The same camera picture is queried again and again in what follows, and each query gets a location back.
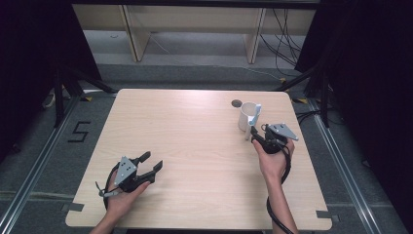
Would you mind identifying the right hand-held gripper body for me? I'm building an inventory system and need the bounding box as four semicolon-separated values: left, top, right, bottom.
260;122;299;155

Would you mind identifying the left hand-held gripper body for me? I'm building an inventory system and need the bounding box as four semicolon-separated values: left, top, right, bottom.
113;156;157;194

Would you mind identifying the light blue toothbrush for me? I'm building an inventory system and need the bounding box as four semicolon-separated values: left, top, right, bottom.
244;103;263;141

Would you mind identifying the white cup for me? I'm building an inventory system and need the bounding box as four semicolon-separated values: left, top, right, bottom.
238;101;262;133

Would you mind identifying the person's right hand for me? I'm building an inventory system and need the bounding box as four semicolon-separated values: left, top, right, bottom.
251;137;296;183

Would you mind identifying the person's left hand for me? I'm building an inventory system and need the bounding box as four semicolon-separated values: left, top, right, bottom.
103;177;152;222

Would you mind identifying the black metal stand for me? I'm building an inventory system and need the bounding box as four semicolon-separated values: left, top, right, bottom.
52;62;117;129
275;59;334;129

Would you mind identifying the black tape strip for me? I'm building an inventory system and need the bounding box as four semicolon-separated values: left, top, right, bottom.
316;210;341;224

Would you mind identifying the dark curtain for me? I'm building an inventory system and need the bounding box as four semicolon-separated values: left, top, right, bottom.
294;0;413;225
0;0;102;165

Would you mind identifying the light wooden shelf unit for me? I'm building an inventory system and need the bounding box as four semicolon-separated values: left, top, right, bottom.
71;3;318;64

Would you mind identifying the grey cable plug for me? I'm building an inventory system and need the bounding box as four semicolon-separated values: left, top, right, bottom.
94;180;121;199

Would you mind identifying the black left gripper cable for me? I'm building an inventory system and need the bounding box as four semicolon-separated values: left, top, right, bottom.
102;161;122;212

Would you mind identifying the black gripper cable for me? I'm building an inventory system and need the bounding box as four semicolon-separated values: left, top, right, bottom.
102;161;122;212
266;123;295;234

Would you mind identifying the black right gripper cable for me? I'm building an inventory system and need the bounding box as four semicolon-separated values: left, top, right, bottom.
266;123;295;234

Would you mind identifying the aluminium floor rail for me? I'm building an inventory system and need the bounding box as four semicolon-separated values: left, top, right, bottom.
0;95;83;234
306;97;380;234

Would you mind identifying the bundle of black cables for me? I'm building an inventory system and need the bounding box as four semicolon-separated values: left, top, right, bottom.
258;8;308;70

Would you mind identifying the white cord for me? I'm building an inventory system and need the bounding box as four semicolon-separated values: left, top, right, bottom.
41;91;56;110

